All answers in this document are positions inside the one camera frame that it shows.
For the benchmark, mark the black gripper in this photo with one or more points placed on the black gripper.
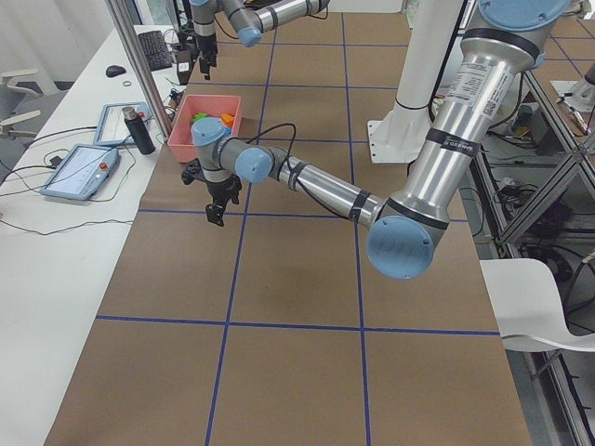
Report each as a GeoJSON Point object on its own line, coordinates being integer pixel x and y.
{"type": "Point", "coordinates": [204, 46]}
{"type": "Point", "coordinates": [221, 190]}

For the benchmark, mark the orange toy block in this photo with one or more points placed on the orange toy block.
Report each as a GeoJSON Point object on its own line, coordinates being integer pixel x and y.
{"type": "Point", "coordinates": [227, 119]}

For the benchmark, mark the green toy block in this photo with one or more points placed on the green toy block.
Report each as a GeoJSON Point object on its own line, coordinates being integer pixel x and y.
{"type": "Point", "coordinates": [199, 116]}

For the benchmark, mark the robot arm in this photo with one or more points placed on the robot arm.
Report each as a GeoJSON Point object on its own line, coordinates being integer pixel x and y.
{"type": "Point", "coordinates": [249, 24]}
{"type": "Point", "coordinates": [454, 81]}

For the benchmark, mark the pink plastic box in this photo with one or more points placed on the pink plastic box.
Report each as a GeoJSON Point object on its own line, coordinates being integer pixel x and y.
{"type": "Point", "coordinates": [185, 135]}

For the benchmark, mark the black keyboard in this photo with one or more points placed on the black keyboard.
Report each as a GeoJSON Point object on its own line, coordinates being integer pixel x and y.
{"type": "Point", "coordinates": [155, 50]}

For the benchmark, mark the black computer mouse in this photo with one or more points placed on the black computer mouse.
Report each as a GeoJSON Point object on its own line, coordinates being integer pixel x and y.
{"type": "Point", "coordinates": [114, 70]}

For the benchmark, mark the black water bottle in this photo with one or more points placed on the black water bottle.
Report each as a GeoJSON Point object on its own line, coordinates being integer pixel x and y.
{"type": "Point", "coordinates": [138, 130]}

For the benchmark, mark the teach pendant far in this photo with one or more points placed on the teach pendant far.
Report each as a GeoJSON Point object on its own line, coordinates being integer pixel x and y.
{"type": "Point", "coordinates": [111, 128]}

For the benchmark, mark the teach pendant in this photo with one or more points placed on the teach pendant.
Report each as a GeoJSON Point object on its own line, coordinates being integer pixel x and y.
{"type": "Point", "coordinates": [111, 128]}
{"type": "Point", "coordinates": [82, 172]}

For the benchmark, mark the teach pendant near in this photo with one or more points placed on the teach pendant near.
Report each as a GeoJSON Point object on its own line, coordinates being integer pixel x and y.
{"type": "Point", "coordinates": [82, 172]}

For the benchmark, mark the white chair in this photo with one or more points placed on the white chair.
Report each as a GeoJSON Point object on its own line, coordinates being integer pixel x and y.
{"type": "Point", "coordinates": [528, 307]}

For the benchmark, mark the aluminium frame post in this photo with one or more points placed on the aluminium frame post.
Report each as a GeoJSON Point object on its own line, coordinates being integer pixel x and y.
{"type": "Point", "coordinates": [125, 28]}

